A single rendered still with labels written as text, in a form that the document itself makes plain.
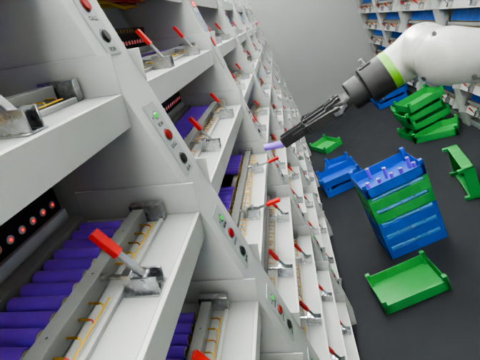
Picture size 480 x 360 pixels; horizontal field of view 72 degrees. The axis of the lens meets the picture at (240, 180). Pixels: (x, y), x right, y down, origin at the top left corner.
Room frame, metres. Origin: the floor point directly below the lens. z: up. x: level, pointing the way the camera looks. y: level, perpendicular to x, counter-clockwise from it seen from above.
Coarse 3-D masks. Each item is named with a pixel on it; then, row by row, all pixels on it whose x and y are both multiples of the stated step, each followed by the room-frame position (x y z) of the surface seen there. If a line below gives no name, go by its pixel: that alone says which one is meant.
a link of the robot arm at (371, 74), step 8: (376, 56) 0.74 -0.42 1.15; (360, 64) 0.76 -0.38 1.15; (368, 64) 0.74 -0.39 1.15; (376, 64) 0.72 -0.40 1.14; (360, 72) 0.74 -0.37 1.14; (368, 72) 0.73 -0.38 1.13; (376, 72) 0.71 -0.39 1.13; (384, 72) 0.71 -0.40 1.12; (360, 80) 0.75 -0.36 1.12; (368, 80) 0.72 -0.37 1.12; (376, 80) 0.71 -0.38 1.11; (384, 80) 0.71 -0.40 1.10; (392, 80) 0.70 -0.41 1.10; (368, 88) 0.72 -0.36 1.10; (376, 88) 0.71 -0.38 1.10; (384, 88) 0.71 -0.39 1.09; (392, 88) 0.71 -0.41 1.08; (376, 96) 0.72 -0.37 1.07; (384, 96) 0.75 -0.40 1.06
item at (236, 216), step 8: (248, 152) 1.11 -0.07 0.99; (248, 160) 1.04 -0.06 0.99; (240, 176) 0.93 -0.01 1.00; (240, 184) 0.87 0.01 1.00; (240, 192) 0.83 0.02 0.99; (240, 200) 0.78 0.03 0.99; (240, 208) 0.75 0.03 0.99; (232, 216) 0.71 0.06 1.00; (240, 216) 0.73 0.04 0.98; (240, 224) 0.69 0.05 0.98
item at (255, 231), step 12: (240, 144) 1.15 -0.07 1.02; (252, 144) 1.14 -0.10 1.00; (264, 156) 1.10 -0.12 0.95; (264, 168) 1.01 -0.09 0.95; (252, 180) 0.94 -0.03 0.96; (264, 180) 0.92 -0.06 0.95; (252, 192) 0.86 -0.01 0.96; (264, 192) 0.85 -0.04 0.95; (264, 216) 0.76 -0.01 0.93; (252, 228) 0.69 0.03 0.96; (264, 228) 0.72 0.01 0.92; (252, 240) 0.64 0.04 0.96; (264, 240) 0.69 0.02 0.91
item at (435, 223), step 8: (440, 216) 1.31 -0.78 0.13; (424, 224) 1.33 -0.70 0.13; (432, 224) 1.32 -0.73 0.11; (440, 224) 1.32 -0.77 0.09; (376, 232) 1.48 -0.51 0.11; (408, 232) 1.34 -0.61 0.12; (416, 232) 1.34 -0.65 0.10; (424, 232) 1.33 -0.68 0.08; (384, 240) 1.36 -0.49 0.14; (392, 240) 1.36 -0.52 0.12; (400, 240) 1.35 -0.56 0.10
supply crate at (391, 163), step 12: (396, 156) 1.51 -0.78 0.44; (372, 168) 1.54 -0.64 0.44; (396, 168) 1.48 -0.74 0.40; (408, 168) 1.42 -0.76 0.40; (420, 168) 1.32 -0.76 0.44; (360, 180) 1.55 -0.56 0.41; (372, 180) 1.49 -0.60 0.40; (384, 180) 1.44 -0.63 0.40; (396, 180) 1.34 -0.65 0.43; (408, 180) 1.33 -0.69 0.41; (372, 192) 1.36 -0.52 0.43; (384, 192) 1.35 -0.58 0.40
